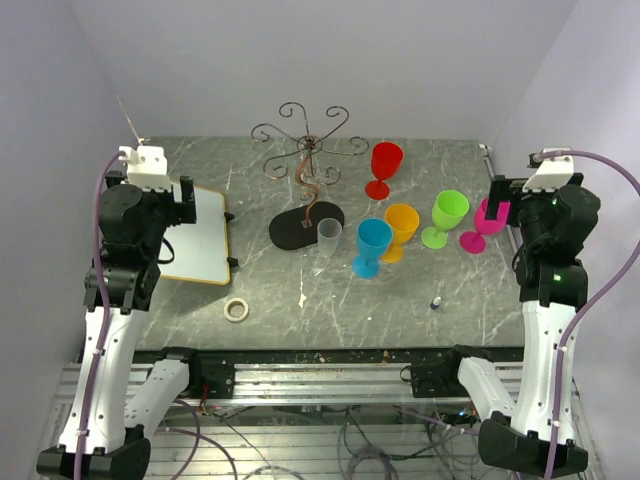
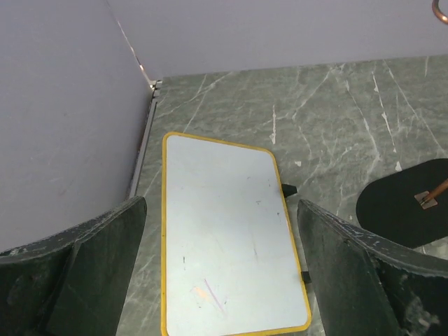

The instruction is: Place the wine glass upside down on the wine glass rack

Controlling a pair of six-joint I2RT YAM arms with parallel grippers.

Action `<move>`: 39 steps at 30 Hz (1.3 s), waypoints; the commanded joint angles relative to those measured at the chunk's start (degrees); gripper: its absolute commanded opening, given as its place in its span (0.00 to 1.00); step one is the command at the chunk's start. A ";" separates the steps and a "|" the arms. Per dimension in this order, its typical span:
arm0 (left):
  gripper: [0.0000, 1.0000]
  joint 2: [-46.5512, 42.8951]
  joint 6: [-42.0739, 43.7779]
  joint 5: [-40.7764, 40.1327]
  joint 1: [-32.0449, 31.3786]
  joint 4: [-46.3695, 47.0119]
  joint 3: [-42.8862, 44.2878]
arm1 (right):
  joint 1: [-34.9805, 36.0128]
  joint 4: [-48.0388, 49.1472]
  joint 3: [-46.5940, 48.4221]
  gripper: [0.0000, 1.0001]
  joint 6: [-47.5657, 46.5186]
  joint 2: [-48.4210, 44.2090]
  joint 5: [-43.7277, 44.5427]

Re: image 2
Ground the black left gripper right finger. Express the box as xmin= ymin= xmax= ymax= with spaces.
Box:
xmin=297 ymin=199 xmax=447 ymax=335

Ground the yellow-framed whiteboard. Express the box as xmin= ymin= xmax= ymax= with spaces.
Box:
xmin=160 ymin=132 xmax=312 ymax=335

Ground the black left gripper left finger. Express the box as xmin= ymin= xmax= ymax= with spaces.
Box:
xmin=1 ymin=197 xmax=147 ymax=335

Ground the copper wire wine glass rack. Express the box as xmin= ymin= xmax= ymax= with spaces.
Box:
xmin=356 ymin=0 xmax=448 ymax=249

